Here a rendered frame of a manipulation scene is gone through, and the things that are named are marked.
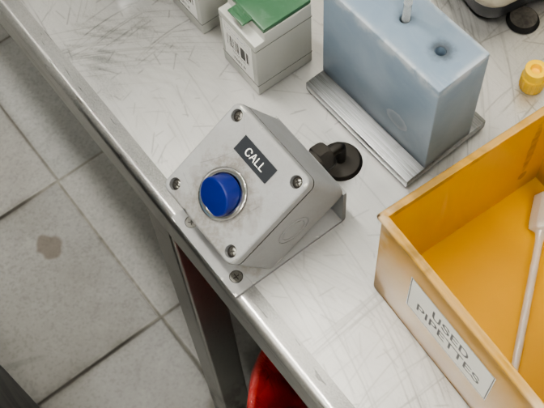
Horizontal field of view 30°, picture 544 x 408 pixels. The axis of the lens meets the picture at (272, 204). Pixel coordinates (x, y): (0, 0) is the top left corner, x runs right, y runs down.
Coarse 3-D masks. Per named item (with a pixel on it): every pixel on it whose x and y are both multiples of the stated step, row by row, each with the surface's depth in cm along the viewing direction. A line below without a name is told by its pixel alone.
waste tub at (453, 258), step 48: (528, 144) 58; (432, 192) 55; (480, 192) 60; (528, 192) 64; (384, 240) 56; (432, 240) 62; (480, 240) 63; (528, 240) 63; (384, 288) 61; (432, 288) 53; (480, 288) 61; (432, 336) 58; (480, 336) 50; (528, 336) 60; (480, 384) 55; (528, 384) 59
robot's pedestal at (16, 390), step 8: (0, 368) 116; (0, 376) 108; (8, 376) 119; (0, 384) 102; (8, 384) 112; (16, 384) 124; (0, 392) 96; (8, 392) 105; (16, 392) 115; (24, 392) 128; (0, 400) 90; (8, 400) 98; (16, 400) 107; (24, 400) 119; (32, 400) 133
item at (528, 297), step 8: (536, 232) 62; (536, 240) 62; (536, 248) 62; (536, 256) 61; (536, 264) 61; (536, 272) 61; (528, 280) 61; (528, 288) 60; (528, 296) 60; (528, 304) 60; (528, 312) 60; (520, 320) 60; (528, 320) 60; (520, 328) 60; (520, 336) 59; (520, 344) 59; (520, 352) 59; (512, 360) 59; (520, 360) 59
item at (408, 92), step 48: (336, 0) 60; (384, 0) 60; (336, 48) 65; (384, 48) 59; (432, 48) 58; (480, 48) 58; (336, 96) 68; (384, 96) 63; (432, 96) 58; (384, 144) 66; (432, 144) 63
